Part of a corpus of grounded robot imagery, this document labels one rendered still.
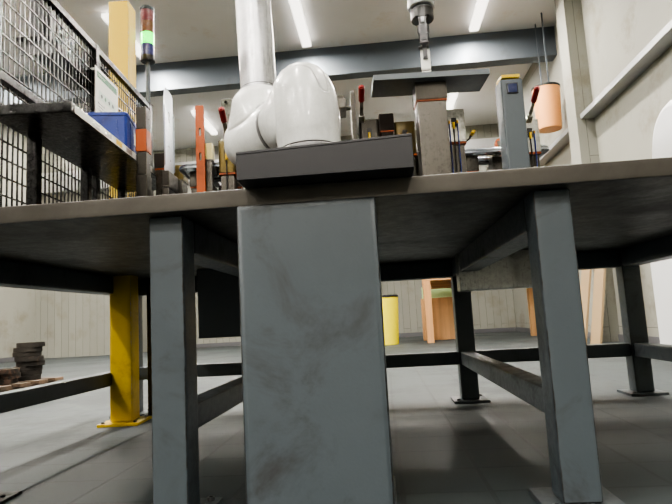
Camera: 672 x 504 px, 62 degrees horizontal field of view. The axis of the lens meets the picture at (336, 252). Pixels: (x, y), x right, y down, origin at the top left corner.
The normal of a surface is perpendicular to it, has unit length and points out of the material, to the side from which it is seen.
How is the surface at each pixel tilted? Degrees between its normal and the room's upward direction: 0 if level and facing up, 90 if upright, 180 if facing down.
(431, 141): 90
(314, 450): 90
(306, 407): 90
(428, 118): 90
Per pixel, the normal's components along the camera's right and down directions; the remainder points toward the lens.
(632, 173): -0.08, -0.12
